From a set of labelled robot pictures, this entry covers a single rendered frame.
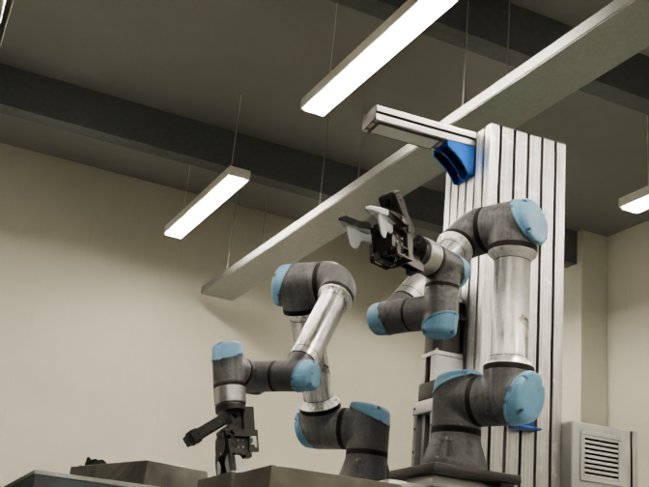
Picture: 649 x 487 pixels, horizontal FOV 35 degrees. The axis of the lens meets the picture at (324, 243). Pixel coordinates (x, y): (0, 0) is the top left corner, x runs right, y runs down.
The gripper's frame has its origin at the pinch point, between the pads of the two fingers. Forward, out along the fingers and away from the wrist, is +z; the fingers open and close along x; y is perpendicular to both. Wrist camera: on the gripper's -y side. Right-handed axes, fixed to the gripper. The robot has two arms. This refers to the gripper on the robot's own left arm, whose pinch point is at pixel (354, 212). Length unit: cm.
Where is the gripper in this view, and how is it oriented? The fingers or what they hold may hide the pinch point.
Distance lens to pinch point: 202.9
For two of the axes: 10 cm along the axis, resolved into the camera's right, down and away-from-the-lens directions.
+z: -6.6, -3.1, -6.8
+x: -7.5, 2.9, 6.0
